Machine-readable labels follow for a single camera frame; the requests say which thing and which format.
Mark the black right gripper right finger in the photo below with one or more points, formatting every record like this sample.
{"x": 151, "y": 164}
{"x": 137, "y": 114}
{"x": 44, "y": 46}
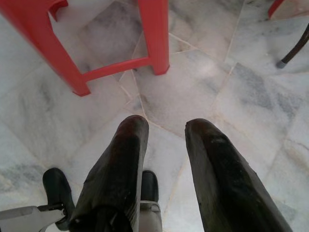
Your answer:
{"x": 224, "y": 178}

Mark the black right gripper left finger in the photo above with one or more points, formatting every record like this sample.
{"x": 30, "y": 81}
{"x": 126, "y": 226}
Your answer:
{"x": 116, "y": 174}

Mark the black robot foot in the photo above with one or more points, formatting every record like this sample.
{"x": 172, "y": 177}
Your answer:
{"x": 58, "y": 191}
{"x": 149, "y": 184}

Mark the silver robot leg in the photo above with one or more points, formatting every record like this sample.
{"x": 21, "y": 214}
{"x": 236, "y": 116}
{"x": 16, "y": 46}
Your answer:
{"x": 26, "y": 215}
{"x": 150, "y": 216}

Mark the red plastic stool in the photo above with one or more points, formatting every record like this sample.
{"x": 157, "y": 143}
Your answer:
{"x": 65, "y": 53}
{"x": 275, "y": 8}

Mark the dark chair leg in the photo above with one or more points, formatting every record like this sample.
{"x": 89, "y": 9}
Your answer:
{"x": 294, "y": 49}

